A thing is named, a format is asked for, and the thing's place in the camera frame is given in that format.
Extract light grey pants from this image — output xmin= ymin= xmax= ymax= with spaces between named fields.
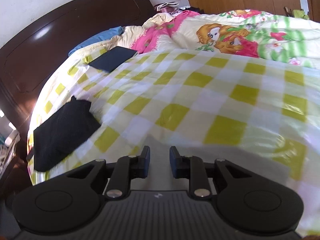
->
xmin=102 ymin=139 xmax=218 ymax=198

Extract dark wooden headboard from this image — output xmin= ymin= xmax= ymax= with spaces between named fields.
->
xmin=0 ymin=0 xmax=157 ymax=160

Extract yellow checkered bed sheet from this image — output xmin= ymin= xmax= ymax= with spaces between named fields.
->
xmin=28 ymin=44 xmax=319 ymax=235

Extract cartoon print pink quilt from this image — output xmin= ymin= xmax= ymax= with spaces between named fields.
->
xmin=130 ymin=9 xmax=319 ymax=69

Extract nightstand clutter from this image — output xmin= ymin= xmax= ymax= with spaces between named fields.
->
xmin=153 ymin=2 xmax=190 ymax=14

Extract blue pillow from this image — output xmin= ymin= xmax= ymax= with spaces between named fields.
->
xmin=68 ymin=26 xmax=124 ymax=56

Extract black folded garment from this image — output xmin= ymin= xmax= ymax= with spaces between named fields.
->
xmin=29 ymin=96 xmax=101 ymax=172

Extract dark navy folded cloth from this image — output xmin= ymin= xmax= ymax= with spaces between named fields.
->
xmin=89 ymin=46 xmax=137 ymax=73

